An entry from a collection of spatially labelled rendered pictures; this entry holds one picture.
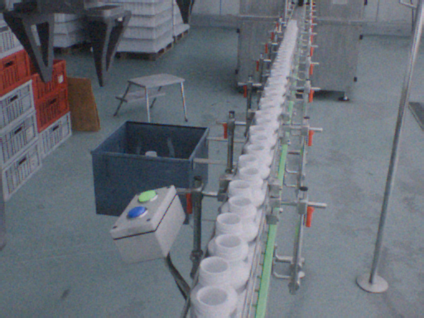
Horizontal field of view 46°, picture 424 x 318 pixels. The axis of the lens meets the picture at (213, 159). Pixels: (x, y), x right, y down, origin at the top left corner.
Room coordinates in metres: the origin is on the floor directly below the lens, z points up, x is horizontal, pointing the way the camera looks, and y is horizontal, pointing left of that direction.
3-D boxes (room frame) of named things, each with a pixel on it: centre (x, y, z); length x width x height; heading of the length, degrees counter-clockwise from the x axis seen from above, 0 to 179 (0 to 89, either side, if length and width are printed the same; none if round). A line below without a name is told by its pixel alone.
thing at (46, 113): (3.83, 1.49, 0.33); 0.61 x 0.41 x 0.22; 173
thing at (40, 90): (3.84, 1.49, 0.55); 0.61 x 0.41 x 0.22; 173
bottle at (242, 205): (0.68, -0.04, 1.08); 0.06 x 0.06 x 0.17
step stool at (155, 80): (4.61, 0.63, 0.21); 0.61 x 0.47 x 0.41; 43
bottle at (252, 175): (0.80, -0.06, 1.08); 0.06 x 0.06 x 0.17
